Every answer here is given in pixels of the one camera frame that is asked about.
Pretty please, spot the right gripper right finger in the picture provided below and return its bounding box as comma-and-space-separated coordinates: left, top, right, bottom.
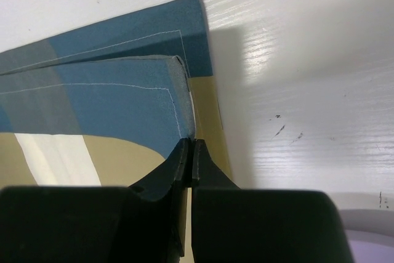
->
191, 140, 353, 262

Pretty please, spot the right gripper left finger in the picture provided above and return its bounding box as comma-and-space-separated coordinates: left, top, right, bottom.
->
1, 139, 190, 262

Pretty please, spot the blue tan white placemat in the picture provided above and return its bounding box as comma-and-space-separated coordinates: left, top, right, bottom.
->
0, 0, 236, 263

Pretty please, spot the purple plate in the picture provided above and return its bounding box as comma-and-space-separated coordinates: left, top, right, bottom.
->
340, 209, 393, 263

